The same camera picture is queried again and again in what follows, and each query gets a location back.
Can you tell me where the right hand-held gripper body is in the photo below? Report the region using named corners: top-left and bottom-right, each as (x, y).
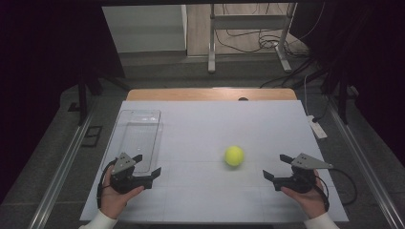
top-left (272, 153), bottom-right (333, 195)

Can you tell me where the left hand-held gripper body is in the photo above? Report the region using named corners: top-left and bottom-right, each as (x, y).
top-left (109, 152), bottom-right (154, 195)

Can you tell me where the clear plastic tray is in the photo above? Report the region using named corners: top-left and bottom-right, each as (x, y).
top-left (101, 109), bottom-right (164, 176)

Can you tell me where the yellow tennis ball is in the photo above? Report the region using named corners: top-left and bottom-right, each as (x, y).
top-left (224, 145), bottom-right (245, 168)

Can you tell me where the person's left hand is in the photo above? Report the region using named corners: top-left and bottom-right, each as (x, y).
top-left (99, 165), bottom-right (145, 220)

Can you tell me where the person's right hand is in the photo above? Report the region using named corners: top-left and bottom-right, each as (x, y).
top-left (280, 170), bottom-right (330, 219)

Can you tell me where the white power strip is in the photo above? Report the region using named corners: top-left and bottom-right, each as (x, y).
top-left (307, 114), bottom-right (329, 140)

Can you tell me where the white board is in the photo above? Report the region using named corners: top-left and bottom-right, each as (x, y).
top-left (79, 99), bottom-right (350, 223)

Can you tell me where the black stand leg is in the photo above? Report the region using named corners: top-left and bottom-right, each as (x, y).
top-left (67, 68), bottom-right (104, 127)
top-left (320, 71), bottom-right (361, 125)

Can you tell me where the wooden table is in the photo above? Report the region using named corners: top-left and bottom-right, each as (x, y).
top-left (126, 88), bottom-right (298, 102)

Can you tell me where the white cabinet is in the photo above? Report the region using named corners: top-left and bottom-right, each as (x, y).
top-left (101, 4), bottom-right (188, 53)

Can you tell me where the black rectangular frame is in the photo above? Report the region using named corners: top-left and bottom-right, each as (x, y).
top-left (80, 125), bottom-right (103, 148)

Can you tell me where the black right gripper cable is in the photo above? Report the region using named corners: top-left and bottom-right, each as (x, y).
top-left (314, 167), bottom-right (358, 213)

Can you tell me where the black plug cable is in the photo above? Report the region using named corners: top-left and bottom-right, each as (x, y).
top-left (312, 94), bottom-right (331, 124)

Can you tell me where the aluminium rail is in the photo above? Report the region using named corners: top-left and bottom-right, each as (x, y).
top-left (28, 113), bottom-right (94, 229)
top-left (327, 94), bottom-right (405, 229)

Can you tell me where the white cable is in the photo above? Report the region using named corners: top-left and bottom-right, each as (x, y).
top-left (303, 74), bottom-right (312, 117)

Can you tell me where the tangle of black floor cables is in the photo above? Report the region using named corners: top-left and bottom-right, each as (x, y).
top-left (214, 2), bottom-right (319, 90)

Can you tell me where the grey metal stand frame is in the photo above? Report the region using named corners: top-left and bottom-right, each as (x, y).
top-left (207, 2), bottom-right (299, 74)

